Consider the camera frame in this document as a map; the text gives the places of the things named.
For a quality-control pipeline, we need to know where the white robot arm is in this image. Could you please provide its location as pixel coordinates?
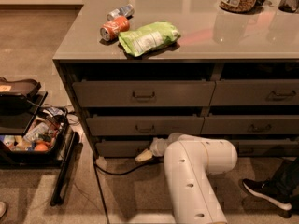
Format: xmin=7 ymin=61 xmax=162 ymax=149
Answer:
xmin=135 ymin=133 xmax=237 ymax=224

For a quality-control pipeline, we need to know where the white shoe tip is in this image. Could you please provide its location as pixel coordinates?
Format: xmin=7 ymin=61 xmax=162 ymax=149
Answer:
xmin=0 ymin=201 xmax=7 ymax=218

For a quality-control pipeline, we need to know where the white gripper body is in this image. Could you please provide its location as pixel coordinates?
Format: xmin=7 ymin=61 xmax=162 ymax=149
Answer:
xmin=149 ymin=138 xmax=168 ymax=157

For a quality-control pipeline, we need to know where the dark glass object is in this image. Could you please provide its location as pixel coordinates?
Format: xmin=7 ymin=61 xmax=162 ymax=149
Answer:
xmin=278 ymin=0 xmax=299 ymax=13

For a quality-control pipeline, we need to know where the black bin with groceries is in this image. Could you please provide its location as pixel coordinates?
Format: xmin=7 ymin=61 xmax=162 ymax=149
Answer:
xmin=0 ymin=107 xmax=69 ymax=165

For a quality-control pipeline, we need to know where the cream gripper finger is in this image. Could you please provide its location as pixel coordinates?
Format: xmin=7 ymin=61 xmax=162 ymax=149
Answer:
xmin=135 ymin=149 xmax=153 ymax=162

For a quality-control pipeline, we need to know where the brown leather bag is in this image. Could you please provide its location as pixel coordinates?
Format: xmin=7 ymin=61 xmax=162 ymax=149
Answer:
xmin=0 ymin=77 xmax=41 ymax=100

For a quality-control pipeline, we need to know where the green chip bag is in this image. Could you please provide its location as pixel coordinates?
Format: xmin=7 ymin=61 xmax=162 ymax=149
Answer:
xmin=119 ymin=21 xmax=180 ymax=57

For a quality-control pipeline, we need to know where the black sneaker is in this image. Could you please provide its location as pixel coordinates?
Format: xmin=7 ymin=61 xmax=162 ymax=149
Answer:
xmin=242 ymin=179 xmax=292 ymax=211

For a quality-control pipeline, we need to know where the grey drawer cabinet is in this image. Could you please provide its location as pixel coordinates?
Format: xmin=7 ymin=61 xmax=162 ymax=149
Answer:
xmin=53 ymin=0 xmax=299 ymax=157

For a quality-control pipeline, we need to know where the blue jeans leg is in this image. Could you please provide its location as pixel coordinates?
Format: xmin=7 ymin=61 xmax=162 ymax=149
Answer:
xmin=270 ymin=157 xmax=299 ymax=197

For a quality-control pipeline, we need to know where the orange fruit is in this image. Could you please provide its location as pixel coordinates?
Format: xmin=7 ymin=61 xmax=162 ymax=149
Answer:
xmin=34 ymin=144 xmax=49 ymax=151

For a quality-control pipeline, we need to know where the black floor cable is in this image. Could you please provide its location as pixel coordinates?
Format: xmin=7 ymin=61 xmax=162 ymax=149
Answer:
xmin=93 ymin=155 xmax=164 ymax=224

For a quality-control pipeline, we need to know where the grey drawer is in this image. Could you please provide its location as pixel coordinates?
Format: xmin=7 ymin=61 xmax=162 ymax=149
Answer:
xmin=86 ymin=116 xmax=204 ymax=136
xmin=95 ymin=140 xmax=150 ymax=158
xmin=73 ymin=81 xmax=215 ymax=107
xmin=201 ymin=115 xmax=299 ymax=134
xmin=210 ymin=79 xmax=299 ymax=106
xmin=232 ymin=139 xmax=299 ymax=157

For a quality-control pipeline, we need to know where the orange soda can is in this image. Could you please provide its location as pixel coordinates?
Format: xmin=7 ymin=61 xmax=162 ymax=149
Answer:
xmin=100 ymin=16 xmax=130 ymax=41

